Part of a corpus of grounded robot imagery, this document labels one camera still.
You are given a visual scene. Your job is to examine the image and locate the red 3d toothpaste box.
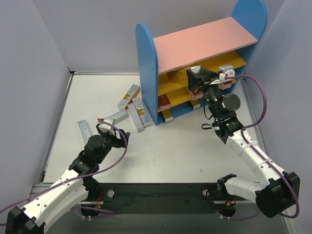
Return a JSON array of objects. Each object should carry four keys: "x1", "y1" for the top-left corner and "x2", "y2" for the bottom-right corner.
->
[
  {"x1": 189, "y1": 90, "x2": 203, "y2": 100},
  {"x1": 158, "y1": 94, "x2": 171, "y2": 111},
  {"x1": 218, "y1": 80, "x2": 232, "y2": 90}
]

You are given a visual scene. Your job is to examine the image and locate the plain silver box diagonal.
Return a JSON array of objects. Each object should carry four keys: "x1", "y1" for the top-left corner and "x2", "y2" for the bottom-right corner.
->
[{"x1": 127, "y1": 103, "x2": 144, "y2": 133}]

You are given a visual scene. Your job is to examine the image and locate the blue shelf with coloured boards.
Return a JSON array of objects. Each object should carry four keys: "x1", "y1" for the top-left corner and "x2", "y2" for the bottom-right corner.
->
[{"x1": 136, "y1": 0, "x2": 268, "y2": 125}]

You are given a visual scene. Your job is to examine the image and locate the aluminium frame rail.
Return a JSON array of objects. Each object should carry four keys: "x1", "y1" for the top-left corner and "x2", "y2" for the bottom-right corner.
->
[{"x1": 26, "y1": 181, "x2": 291, "y2": 205}]

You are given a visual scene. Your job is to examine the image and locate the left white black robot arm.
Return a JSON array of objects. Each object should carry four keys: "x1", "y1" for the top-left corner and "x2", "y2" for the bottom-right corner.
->
[{"x1": 5, "y1": 129, "x2": 130, "y2": 234}]

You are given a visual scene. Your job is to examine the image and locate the silver RO toothpaste box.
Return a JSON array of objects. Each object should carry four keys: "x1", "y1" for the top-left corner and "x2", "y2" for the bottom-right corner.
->
[{"x1": 190, "y1": 100, "x2": 201, "y2": 110}]

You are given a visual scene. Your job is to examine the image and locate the plain silver box horizontal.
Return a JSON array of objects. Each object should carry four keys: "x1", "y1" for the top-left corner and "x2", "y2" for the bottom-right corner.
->
[{"x1": 109, "y1": 109, "x2": 129, "y2": 124}]

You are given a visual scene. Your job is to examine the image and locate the black toothpaste box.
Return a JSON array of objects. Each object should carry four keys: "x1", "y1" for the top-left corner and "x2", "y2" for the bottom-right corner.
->
[{"x1": 161, "y1": 109, "x2": 174, "y2": 123}]

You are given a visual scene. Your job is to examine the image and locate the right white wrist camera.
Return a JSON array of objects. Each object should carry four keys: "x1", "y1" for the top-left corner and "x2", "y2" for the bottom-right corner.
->
[{"x1": 218, "y1": 64, "x2": 235, "y2": 81}]

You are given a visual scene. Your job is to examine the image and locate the silver box under left gripper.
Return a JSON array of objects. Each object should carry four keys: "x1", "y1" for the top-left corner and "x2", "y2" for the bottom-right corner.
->
[{"x1": 78, "y1": 119, "x2": 92, "y2": 144}]

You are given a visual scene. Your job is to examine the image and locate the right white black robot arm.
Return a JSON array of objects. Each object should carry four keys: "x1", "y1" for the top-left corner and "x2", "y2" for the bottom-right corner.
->
[{"x1": 186, "y1": 65, "x2": 300, "y2": 219}]

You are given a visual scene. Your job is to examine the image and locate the orange white RO toothpaste box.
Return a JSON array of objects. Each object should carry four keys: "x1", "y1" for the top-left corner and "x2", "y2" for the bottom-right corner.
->
[{"x1": 117, "y1": 84, "x2": 140, "y2": 110}]

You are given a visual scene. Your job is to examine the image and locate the red 3D toothpaste box top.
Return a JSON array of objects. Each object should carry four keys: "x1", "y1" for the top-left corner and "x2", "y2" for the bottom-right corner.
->
[{"x1": 158, "y1": 94, "x2": 171, "y2": 111}]

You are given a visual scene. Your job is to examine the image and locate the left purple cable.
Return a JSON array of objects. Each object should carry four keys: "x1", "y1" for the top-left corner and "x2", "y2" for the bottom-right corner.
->
[{"x1": 0, "y1": 121, "x2": 130, "y2": 226}]

